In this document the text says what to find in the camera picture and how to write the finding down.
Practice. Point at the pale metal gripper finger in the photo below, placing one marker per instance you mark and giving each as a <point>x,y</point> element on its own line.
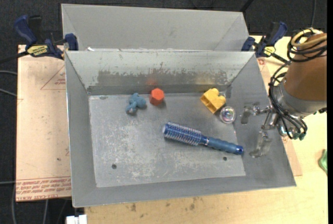
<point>246,116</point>
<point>261,142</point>

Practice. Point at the clear iridescent ball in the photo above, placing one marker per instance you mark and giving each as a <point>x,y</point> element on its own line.
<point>227,114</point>

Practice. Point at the yellow toy brick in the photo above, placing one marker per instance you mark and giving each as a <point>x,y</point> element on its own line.
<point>212,100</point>

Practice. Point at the blue round hairbrush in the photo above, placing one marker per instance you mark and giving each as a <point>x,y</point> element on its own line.
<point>192,136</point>

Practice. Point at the pale green soft object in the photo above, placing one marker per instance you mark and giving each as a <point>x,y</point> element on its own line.
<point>323,161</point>

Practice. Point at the orange hexagonal block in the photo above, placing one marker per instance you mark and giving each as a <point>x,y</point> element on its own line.
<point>156,96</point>

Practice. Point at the grey metal bin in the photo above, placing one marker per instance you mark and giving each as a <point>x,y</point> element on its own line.
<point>156,139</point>

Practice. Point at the blue toy figure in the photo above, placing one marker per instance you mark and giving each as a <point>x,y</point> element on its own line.
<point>136,103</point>

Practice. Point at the brown cardboard board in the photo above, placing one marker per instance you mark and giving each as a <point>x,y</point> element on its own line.
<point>43,126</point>

